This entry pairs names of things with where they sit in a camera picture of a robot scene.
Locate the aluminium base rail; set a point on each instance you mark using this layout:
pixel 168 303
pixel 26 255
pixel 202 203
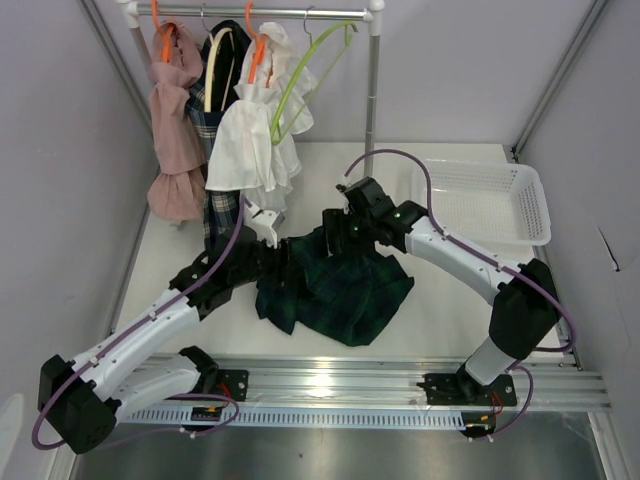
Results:
pixel 305 369

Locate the right black mount plate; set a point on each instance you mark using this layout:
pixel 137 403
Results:
pixel 449 389

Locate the orange plastic hanger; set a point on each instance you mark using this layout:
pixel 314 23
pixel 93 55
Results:
pixel 260 44

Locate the pink skirt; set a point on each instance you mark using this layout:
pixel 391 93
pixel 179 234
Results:
pixel 177 194

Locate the green plaid skirt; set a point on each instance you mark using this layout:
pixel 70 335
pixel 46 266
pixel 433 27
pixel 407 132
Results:
pixel 348 298

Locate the white ruffled skirt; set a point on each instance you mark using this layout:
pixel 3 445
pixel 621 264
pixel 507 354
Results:
pixel 242 157

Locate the navy plaid skirt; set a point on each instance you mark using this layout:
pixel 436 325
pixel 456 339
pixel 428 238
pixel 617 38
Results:
pixel 222 55

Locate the left black mount plate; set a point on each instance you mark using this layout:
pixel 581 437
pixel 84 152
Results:
pixel 231 383

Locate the green plastic hanger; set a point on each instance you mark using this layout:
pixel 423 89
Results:
pixel 292 116

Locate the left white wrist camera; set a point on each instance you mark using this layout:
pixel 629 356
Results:
pixel 265 223

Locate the slotted cable duct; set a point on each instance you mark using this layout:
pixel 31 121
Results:
pixel 413 419

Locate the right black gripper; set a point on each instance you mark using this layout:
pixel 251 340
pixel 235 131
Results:
pixel 335 221

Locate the orange hanger with pink skirt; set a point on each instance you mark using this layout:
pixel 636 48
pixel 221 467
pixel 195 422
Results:
pixel 166 33

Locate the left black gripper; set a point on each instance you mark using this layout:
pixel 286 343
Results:
pixel 285 268

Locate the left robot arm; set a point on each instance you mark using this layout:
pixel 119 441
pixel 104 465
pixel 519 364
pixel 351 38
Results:
pixel 83 399

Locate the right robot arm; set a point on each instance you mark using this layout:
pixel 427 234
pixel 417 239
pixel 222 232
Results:
pixel 524 307

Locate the white plastic basket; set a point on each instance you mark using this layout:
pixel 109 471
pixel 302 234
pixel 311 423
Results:
pixel 501 203

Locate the metal clothes rack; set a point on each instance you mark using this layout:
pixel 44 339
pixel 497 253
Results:
pixel 372 15

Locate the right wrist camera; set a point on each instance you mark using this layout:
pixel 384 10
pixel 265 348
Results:
pixel 366 198

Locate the black mount plate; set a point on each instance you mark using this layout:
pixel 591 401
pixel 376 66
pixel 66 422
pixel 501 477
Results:
pixel 449 389
pixel 231 383

